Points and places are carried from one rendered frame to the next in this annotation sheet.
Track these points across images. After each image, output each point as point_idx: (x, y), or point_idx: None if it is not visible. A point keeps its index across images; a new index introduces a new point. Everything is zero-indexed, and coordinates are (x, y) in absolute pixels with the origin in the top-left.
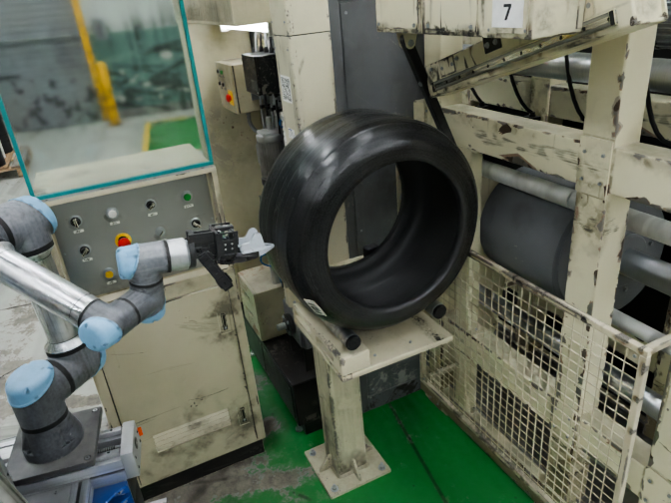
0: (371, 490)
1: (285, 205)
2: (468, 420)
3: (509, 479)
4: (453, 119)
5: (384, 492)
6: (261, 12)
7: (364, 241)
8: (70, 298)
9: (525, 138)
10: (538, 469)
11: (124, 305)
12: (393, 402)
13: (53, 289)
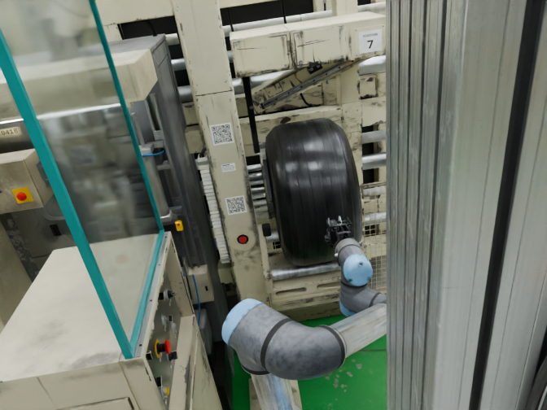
0: (305, 387)
1: (339, 189)
2: (318, 297)
3: (327, 318)
4: None
5: (310, 381)
6: (146, 84)
7: (203, 245)
8: (385, 311)
9: (303, 119)
10: (376, 277)
11: (385, 294)
12: (235, 351)
13: (377, 316)
